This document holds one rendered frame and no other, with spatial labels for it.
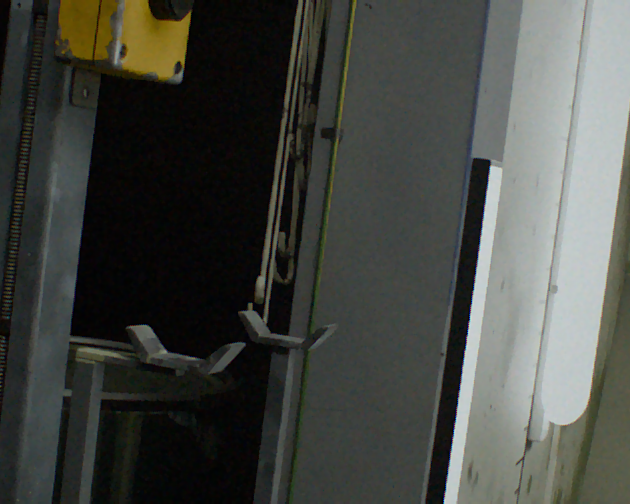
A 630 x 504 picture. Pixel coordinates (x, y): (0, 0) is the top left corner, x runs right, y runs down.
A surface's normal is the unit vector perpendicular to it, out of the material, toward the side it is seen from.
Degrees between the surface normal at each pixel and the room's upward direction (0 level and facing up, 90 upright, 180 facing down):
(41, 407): 90
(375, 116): 90
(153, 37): 90
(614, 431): 57
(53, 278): 90
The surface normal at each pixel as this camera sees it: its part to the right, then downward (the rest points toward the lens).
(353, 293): -0.33, 0.01
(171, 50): 0.94, 0.14
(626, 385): -0.21, -0.53
